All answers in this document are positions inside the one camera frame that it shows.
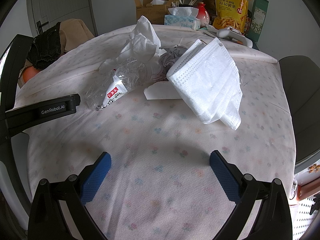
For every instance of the yellow snack bag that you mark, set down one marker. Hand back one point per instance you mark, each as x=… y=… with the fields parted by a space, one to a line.
x=230 y=10

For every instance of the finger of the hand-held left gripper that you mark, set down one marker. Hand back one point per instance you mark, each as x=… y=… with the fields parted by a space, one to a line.
x=72 y=102

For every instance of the blue tissue box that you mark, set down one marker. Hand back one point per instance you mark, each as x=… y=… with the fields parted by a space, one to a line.
x=180 y=20

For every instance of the black denim cloth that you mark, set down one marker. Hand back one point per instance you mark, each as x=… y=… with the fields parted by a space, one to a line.
x=46 y=47

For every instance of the white tissue paper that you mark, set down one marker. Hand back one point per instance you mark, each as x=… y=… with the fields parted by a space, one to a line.
x=142 y=40

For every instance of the crushed clear plastic bottle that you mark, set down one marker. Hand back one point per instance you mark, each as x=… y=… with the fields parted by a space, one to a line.
x=125 y=80

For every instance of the brown cardboard box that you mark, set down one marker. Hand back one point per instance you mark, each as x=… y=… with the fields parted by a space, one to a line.
x=152 y=12

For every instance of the grey upholstered chair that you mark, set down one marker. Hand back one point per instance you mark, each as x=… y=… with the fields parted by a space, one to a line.
x=302 y=100

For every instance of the white face mask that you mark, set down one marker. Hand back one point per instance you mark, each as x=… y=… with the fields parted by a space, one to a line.
x=207 y=85

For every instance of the red and white bottle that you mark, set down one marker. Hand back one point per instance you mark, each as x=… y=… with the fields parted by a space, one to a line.
x=202 y=13

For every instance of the tall green box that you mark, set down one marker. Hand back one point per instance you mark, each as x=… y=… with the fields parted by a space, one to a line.
x=258 y=17

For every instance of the orange cushion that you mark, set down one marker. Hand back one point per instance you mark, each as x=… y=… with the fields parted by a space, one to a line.
x=30 y=75

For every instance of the dark red snack packet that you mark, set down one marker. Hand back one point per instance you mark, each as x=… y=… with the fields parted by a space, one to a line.
x=247 y=25

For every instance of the white dotted tablecloth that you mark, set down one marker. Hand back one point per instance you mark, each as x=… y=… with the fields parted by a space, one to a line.
x=155 y=142

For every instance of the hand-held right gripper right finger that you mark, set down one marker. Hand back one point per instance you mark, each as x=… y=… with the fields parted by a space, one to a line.
x=225 y=177

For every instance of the white game controller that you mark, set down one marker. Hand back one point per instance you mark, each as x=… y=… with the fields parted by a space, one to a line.
x=232 y=33

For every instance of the grey door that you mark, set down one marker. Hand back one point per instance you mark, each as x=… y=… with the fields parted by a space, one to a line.
x=67 y=5

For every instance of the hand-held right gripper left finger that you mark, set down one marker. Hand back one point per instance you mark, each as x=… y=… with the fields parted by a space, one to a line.
x=96 y=177

